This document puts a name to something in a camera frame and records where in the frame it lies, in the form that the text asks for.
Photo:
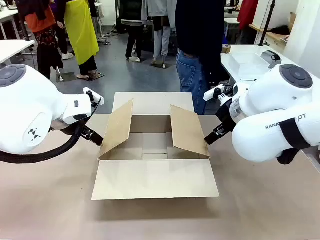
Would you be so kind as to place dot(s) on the brown cardboard box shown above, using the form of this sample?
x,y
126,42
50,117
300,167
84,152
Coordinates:
x,y
152,177

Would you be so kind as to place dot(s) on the person in dark clothes white sneakers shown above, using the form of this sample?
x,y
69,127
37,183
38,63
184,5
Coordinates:
x,y
61,37

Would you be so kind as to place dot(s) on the person in black top jeans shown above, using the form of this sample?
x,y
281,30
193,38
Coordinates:
x,y
197,37

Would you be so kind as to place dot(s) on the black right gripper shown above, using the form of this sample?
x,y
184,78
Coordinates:
x,y
226,116

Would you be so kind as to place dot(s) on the white table with plastic bin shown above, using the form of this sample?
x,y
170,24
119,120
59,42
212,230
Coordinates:
x,y
280,53

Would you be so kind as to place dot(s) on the small cardboard packet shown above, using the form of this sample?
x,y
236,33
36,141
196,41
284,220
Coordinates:
x,y
226,48

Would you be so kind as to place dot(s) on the figure in grey hoodie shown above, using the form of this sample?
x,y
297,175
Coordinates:
x,y
160,32

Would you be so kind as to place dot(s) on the white work table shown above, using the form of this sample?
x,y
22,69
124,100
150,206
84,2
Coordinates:
x,y
12,48
7,17

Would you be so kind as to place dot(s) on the red hanging garment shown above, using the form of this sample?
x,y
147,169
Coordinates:
x,y
247,12

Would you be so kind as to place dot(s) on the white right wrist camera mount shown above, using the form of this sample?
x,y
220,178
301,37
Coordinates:
x,y
212,93

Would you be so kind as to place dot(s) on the clear plastic bin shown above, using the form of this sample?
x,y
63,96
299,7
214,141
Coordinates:
x,y
250,66

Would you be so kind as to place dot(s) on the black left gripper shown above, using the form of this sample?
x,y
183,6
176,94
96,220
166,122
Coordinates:
x,y
83,131

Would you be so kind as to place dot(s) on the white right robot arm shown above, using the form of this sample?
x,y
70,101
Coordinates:
x,y
262,100

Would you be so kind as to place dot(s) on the figure in orange top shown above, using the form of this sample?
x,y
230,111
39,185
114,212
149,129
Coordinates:
x,y
42,25

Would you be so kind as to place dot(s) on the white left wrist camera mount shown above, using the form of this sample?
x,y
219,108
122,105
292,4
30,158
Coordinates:
x,y
96,96

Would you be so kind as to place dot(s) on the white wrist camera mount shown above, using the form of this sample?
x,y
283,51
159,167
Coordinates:
x,y
96,96
212,93

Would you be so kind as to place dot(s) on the person in black striped jacket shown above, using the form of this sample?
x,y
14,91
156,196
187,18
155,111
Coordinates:
x,y
132,30

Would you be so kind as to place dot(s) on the black tripod pole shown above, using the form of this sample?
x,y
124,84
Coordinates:
x,y
266,22

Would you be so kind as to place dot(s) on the grey desktop device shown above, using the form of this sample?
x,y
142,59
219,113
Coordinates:
x,y
271,58

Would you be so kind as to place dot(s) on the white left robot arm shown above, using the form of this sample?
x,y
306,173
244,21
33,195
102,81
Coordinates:
x,y
25,112

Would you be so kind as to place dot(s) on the wooden desk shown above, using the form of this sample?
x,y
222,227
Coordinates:
x,y
272,37

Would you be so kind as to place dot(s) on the figure in yellow apron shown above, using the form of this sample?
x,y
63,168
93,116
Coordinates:
x,y
81,32

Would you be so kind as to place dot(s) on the black bag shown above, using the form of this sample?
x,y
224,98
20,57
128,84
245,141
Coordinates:
x,y
280,30

